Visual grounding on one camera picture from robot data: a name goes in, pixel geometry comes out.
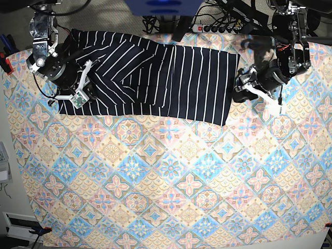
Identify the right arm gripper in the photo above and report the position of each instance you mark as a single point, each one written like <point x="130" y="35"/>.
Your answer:
<point x="74" y="85"/>

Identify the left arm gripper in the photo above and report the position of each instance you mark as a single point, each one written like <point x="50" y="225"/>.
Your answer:
<point x="252" y="83"/>

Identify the navy white striped T-shirt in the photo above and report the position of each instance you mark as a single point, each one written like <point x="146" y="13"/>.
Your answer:
<point x="137" y="76"/>

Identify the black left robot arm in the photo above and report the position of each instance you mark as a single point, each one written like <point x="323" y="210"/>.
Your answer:
<point x="277" y="60"/>

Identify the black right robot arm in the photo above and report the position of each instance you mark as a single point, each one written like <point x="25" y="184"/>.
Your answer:
<point x="52" y="61"/>

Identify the patterned tile tablecloth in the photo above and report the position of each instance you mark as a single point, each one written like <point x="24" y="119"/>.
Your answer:
<point x="153" y="182"/>

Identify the blue box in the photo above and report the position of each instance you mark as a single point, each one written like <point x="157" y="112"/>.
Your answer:
<point x="164" y="7"/>

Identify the white device left edge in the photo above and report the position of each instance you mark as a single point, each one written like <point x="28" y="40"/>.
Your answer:
<point x="5" y="173"/>

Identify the orange blue clamp lower left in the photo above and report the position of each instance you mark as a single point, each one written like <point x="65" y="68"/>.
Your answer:
<point x="40" y="231"/>

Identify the white floor tray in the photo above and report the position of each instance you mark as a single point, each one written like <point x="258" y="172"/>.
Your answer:
<point x="19" y="226"/>

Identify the white power strip red switch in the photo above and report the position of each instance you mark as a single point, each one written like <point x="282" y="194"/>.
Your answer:
<point x="218" y="29"/>

